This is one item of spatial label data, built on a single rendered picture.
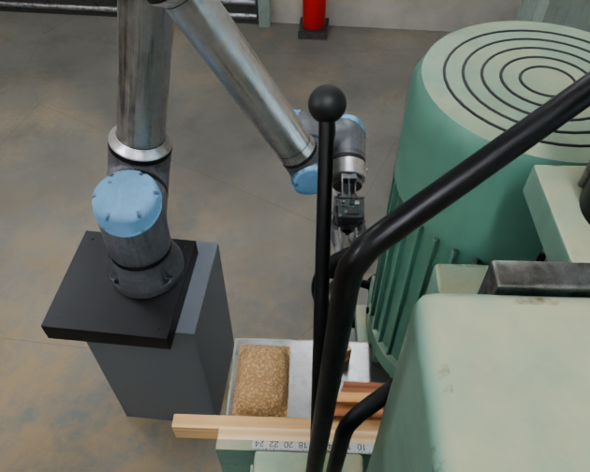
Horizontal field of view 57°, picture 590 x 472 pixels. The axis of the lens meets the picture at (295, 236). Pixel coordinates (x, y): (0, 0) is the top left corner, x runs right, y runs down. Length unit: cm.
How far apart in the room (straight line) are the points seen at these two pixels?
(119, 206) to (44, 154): 171
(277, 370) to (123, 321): 58
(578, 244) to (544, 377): 7
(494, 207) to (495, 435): 18
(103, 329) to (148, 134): 47
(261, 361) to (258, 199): 161
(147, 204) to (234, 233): 111
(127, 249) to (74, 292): 23
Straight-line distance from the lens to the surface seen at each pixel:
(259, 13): 368
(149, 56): 119
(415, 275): 45
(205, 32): 101
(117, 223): 123
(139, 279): 136
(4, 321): 229
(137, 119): 128
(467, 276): 38
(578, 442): 22
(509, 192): 35
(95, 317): 140
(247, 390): 87
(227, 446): 81
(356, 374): 91
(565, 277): 26
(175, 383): 164
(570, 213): 29
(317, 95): 49
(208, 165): 264
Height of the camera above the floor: 170
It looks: 48 degrees down
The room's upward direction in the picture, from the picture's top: straight up
